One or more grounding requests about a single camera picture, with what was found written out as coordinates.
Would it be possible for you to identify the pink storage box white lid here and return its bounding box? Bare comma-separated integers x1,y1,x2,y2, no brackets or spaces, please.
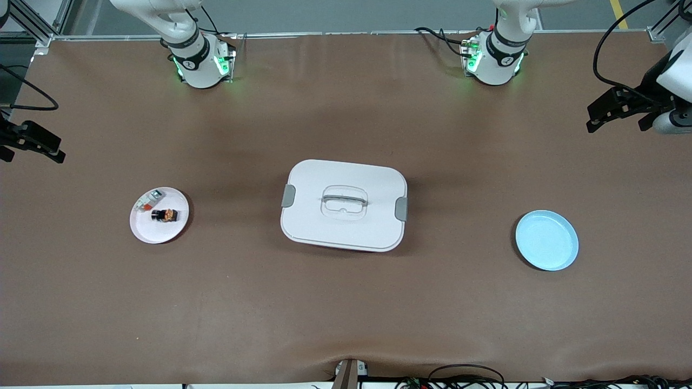
280,158,409,253

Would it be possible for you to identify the white orange circuit breaker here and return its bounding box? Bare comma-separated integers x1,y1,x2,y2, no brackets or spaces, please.
136,189,164,212

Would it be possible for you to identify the light blue round plate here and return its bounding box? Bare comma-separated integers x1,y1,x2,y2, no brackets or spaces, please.
515,210,580,272

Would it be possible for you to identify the pale pink round plate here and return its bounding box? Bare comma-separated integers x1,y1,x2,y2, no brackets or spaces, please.
129,186,190,245

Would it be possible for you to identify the brown table mat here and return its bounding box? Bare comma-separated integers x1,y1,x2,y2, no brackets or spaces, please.
0,31,692,385

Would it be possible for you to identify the black right arm wrist cable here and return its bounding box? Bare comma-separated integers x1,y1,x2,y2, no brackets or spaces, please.
0,64,59,111

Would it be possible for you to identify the black arm wrist cable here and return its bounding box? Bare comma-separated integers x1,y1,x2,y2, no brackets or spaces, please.
0,64,59,111
593,0,658,104

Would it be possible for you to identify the black left arm wrist cable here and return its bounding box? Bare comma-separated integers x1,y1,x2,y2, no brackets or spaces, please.
593,0,658,104

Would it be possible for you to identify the aluminium frame profile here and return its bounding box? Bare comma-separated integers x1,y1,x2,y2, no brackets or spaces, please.
648,0,692,43
0,0,74,48

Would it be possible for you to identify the black left arm base cable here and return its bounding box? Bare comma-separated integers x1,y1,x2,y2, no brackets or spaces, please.
415,27,467,57

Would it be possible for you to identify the black arm base cable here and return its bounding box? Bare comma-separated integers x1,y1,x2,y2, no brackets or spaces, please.
187,5,238,38
415,27,467,57

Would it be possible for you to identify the black right arm base cable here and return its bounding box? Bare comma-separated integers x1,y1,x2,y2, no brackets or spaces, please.
187,5,238,38

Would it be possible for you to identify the aluminium table edge rail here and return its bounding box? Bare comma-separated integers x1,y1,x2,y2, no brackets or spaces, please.
51,31,652,41

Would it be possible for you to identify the black cable bundle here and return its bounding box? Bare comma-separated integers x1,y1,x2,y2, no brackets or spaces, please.
395,364,692,389

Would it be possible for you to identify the brown post bracket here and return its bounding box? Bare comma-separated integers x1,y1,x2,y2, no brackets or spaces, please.
331,358,369,389

